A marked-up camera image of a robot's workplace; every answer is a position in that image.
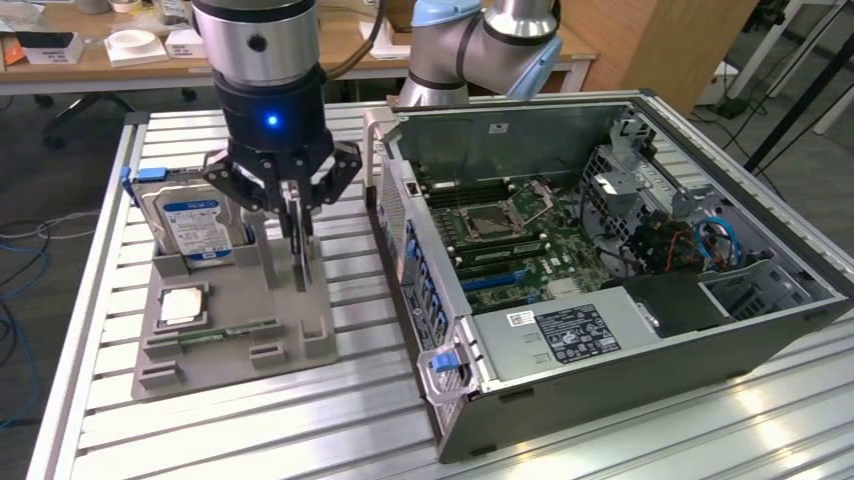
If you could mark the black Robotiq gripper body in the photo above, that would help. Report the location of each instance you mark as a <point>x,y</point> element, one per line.
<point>273,120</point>

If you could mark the graphics card with metal bracket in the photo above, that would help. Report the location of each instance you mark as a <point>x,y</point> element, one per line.
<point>301,265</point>

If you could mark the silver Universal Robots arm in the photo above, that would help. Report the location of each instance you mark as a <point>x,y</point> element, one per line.
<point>260,45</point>

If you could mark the hard disk in blue caddy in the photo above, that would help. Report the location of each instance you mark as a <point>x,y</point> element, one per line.
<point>189,225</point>

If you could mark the small white cardboard box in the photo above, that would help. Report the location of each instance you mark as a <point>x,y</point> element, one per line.
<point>182,45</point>

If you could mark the stack of white papers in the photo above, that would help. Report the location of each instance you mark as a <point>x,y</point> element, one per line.
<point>393,47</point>

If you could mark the CPU socket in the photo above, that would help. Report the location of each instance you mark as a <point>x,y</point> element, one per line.
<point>489,222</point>

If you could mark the white box with round hole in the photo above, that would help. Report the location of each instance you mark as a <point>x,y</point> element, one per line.
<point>136,50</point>

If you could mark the grey parts rack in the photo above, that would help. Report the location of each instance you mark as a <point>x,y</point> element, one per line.
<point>246,310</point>

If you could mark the silver CPU chip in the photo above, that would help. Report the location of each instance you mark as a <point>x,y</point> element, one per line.
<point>181,305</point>

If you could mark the wooden desk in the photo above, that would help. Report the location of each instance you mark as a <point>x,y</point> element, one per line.
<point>100,75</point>

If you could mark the black chair base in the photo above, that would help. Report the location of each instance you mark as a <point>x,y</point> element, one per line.
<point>73,110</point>

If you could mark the installed black RAM stick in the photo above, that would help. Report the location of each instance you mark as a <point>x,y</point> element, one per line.
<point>500,254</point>

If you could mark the metal socket cover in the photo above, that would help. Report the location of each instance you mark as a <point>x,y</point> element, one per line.
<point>531,200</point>

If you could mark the green RAM stick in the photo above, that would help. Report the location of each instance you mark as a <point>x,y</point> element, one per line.
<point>206,336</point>

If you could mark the blue expansion slot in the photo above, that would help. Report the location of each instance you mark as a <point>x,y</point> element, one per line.
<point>493,281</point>

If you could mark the white box with black lid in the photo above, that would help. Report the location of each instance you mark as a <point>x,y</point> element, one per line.
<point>49,47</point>

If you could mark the green motherboard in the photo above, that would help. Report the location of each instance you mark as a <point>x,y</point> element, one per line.
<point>560,250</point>

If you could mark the blue case latch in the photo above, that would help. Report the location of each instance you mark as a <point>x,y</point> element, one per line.
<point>445,361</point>

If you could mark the metal disk bay cage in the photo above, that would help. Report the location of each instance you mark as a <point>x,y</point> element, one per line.
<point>620,200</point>

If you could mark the grey power supply unit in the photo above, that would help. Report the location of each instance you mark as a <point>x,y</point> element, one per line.
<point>533,340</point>

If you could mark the open black PC case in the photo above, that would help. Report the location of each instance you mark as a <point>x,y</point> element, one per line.
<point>600,380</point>

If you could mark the black floor power adapter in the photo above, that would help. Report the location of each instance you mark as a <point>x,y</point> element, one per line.
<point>733,107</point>

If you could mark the black slanted stand pole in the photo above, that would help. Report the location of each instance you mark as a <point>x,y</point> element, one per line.
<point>800,90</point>

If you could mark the white desk frame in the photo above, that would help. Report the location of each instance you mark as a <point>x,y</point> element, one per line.
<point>753,55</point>

